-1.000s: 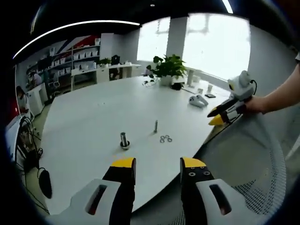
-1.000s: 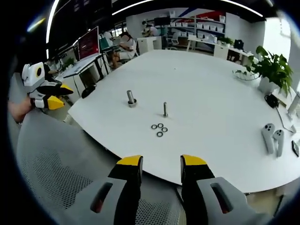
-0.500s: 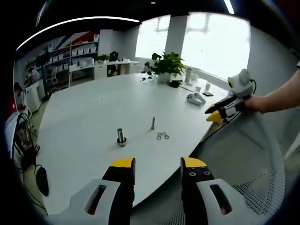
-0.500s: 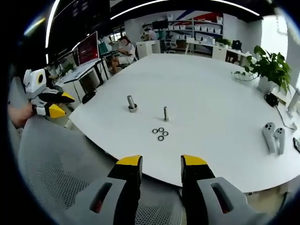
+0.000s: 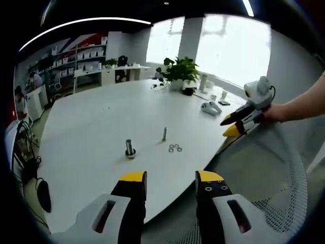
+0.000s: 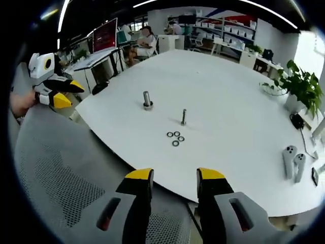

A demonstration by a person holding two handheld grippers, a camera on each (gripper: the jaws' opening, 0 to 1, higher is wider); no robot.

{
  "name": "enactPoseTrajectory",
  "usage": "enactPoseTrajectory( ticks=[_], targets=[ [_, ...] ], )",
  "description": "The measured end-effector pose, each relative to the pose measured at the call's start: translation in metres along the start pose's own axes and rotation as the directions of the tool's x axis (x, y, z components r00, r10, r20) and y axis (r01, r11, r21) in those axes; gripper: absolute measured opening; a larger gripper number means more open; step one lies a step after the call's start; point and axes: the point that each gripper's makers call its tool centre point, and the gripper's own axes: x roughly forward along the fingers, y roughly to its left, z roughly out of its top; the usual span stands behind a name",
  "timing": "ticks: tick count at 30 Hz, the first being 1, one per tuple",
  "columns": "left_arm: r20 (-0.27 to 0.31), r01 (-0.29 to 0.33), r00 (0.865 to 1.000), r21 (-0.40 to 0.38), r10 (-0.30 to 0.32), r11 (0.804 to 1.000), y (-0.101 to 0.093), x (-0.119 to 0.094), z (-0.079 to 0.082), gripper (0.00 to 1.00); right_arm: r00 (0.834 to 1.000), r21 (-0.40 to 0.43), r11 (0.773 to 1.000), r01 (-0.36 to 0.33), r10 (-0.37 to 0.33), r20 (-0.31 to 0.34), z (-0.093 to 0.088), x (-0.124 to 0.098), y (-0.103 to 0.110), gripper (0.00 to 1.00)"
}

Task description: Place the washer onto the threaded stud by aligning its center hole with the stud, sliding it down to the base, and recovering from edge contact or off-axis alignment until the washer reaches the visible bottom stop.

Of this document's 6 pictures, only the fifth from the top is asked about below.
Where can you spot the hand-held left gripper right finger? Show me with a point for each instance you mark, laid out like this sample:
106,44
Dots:
210,190

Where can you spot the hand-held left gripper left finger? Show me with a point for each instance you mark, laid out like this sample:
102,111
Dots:
133,188

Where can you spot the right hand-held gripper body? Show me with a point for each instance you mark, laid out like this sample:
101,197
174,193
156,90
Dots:
259,95

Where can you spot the thick threaded steel stud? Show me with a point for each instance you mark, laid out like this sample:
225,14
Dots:
129,146

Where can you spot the thin threaded steel stud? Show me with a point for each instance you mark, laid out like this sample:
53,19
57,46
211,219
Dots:
164,133

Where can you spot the person's right hand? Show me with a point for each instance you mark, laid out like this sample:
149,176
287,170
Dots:
275,113

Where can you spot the flat black device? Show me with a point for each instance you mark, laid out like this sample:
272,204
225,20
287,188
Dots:
224,103

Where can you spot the white game controller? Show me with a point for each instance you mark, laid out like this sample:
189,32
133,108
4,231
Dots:
209,108

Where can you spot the white mesh office chair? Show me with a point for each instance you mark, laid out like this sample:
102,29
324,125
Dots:
266,157

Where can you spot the tall white cylinder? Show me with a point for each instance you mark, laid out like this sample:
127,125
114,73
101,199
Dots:
203,82

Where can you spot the small black object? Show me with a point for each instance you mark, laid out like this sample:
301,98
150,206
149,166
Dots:
189,92

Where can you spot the green potted plant white pot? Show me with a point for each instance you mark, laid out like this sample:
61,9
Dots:
181,68

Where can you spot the short white ceiling light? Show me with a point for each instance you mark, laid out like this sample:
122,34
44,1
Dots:
248,7

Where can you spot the black computer mouse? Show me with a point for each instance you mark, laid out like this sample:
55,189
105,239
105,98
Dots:
45,197

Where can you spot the white background counter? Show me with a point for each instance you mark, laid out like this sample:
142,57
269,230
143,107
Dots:
122,69

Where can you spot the black bag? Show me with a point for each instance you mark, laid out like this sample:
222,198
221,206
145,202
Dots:
123,60

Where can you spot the small green plant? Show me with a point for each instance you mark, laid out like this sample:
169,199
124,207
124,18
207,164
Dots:
109,62

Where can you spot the white low cabinet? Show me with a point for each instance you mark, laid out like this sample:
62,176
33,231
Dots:
38,100

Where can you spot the white shelf unit with bins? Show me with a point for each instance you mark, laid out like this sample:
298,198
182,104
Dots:
86,54

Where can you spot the long white ceiling light strip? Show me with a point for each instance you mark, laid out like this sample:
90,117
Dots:
81,20

